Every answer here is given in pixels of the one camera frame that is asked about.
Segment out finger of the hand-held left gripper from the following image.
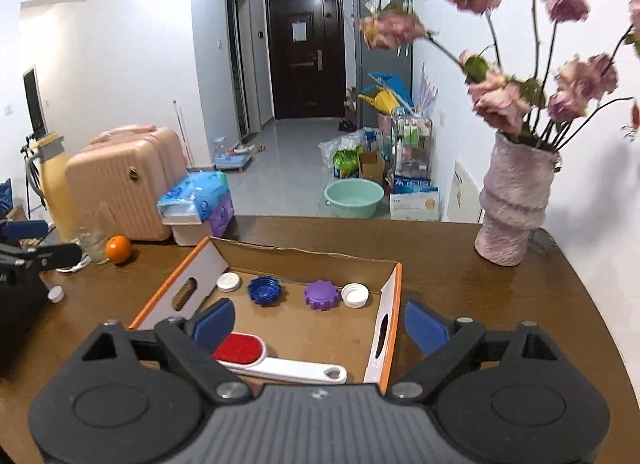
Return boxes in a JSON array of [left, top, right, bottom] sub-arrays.
[[0, 220, 49, 244], [0, 242, 83, 272]]

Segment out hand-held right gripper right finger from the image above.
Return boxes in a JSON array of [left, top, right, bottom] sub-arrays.
[[390, 300, 563, 401]]

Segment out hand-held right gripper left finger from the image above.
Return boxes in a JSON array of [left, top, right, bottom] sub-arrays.
[[75, 298, 252, 405]]

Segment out blue bottle cap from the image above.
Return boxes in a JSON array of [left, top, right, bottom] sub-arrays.
[[247, 276, 285, 305]]

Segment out ribbed white bottle cap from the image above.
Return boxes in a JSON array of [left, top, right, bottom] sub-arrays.
[[341, 283, 371, 308]]

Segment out white lint brush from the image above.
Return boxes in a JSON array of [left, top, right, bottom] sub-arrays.
[[212, 332, 348, 385]]

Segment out red cardboard box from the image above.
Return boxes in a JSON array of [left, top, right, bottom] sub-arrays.
[[129, 236, 404, 395]]

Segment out purple bottle cap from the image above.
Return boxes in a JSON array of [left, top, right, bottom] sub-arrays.
[[304, 280, 341, 310]]

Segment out clear glass cup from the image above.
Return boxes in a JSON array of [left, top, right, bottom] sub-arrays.
[[75, 211, 112, 265]]

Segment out yellow thermos bottle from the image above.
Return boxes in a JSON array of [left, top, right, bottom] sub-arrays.
[[31, 133, 81, 245]]

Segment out orange fruit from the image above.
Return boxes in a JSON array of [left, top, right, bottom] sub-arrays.
[[105, 235, 132, 265]]

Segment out white storage box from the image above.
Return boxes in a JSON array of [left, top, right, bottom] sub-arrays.
[[162, 211, 213, 247]]

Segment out pink ribbed suitcase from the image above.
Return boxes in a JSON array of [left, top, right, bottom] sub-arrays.
[[65, 125, 190, 242]]

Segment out black flat screen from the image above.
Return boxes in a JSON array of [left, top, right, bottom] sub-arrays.
[[22, 65, 48, 137]]

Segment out white and blue packages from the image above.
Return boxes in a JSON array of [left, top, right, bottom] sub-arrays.
[[390, 175, 441, 222]]

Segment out blue tissue pack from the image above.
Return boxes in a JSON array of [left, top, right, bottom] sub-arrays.
[[157, 170, 235, 239]]

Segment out white leaning panel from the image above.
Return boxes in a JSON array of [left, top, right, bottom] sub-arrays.
[[452, 161, 483, 224]]

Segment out green plastic basin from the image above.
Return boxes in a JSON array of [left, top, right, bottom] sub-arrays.
[[324, 179, 386, 219]]

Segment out pink textured vase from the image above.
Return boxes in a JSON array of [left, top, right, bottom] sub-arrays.
[[474, 131, 562, 267]]

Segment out black eyeglasses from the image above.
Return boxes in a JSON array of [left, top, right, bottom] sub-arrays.
[[527, 229, 558, 255]]

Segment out pet water dispenser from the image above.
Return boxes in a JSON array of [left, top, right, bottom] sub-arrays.
[[212, 136, 251, 174]]

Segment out small brown carton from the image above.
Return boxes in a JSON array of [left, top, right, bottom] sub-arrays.
[[357, 150, 387, 185]]

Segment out green packaged bag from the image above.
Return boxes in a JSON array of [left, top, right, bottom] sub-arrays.
[[333, 148, 362, 180]]

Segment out clear plastic bag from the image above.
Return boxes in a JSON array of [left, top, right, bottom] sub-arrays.
[[319, 131, 371, 165]]

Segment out yellow watering can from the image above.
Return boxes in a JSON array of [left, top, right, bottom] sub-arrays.
[[357, 86, 401, 115]]

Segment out purple decorative plant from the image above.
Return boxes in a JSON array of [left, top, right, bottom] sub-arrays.
[[419, 63, 440, 117]]

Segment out bunch of dried pink roses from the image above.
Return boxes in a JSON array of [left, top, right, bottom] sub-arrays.
[[359, 0, 640, 152]]

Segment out blue folding rack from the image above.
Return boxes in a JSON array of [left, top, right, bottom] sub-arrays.
[[367, 71, 415, 110]]

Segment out side doorway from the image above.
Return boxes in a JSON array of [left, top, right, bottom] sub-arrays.
[[225, 0, 261, 142]]

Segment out dark brown entrance door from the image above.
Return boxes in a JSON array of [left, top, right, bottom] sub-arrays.
[[265, 0, 347, 121]]

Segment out grey refrigerator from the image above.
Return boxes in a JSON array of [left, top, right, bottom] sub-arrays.
[[352, 0, 413, 95]]

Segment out white charger with cable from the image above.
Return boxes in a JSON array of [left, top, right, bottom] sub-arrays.
[[54, 253, 96, 275]]

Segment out wire rack with bottles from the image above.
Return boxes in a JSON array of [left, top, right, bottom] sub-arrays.
[[392, 114, 433, 180]]

